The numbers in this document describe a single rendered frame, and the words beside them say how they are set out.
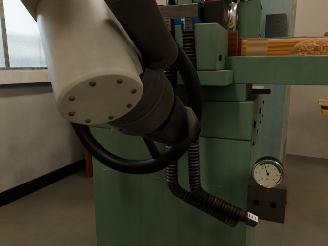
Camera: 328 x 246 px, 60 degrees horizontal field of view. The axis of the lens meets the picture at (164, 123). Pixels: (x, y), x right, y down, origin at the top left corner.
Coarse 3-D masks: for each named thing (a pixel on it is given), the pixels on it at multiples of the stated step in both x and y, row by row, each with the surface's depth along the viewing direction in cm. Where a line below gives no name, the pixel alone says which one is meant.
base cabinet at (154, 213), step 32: (96, 128) 80; (256, 128) 81; (96, 160) 82; (224, 160) 68; (256, 160) 95; (96, 192) 84; (128, 192) 79; (160, 192) 76; (224, 192) 69; (96, 224) 86; (128, 224) 81; (160, 224) 78; (192, 224) 74; (224, 224) 71
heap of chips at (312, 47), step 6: (300, 42) 62; (306, 42) 60; (312, 42) 60; (318, 42) 59; (324, 42) 59; (294, 48) 61; (300, 48) 60; (306, 48) 59; (312, 48) 59; (318, 48) 58; (324, 48) 58; (294, 54) 60; (300, 54) 59; (306, 54) 59; (312, 54) 58; (318, 54) 58; (324, 54) 57
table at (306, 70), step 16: (240, 64) 63; (256, 64) 62; (272, 64) 60; (288, 64) 59; (304, 64) 58; (320, 64) 57; (176, 80) 59; (208, 80) 56; (224, 80) 55; (240, 80) 63; (256, 80) 62; (272, 80) 61; (288, 80) 60; (304, 80) 59; (320, 80) 58
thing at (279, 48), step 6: (270, 42) 74; (276, 42) 73; (282, 42) 73; (288, 42) 72; (294, 42) 72; (270, 48) 74; (276, 48) 74; (282, 48) 73; (288, 48) 73; (270, 54) 74; (276, 54) 74; (282, 54) 73; (288, 54) 73
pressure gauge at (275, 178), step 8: (264, 160) 58; (272, 160) 58; (256, 168) 59; (264, 168) 59; (272, 168) 58; (280, 168) 58; (256, 176) 60; (264, 176) 59; (272, 176) 59; (280, 176) 58; (264, 184) 59; (272, 184) 59
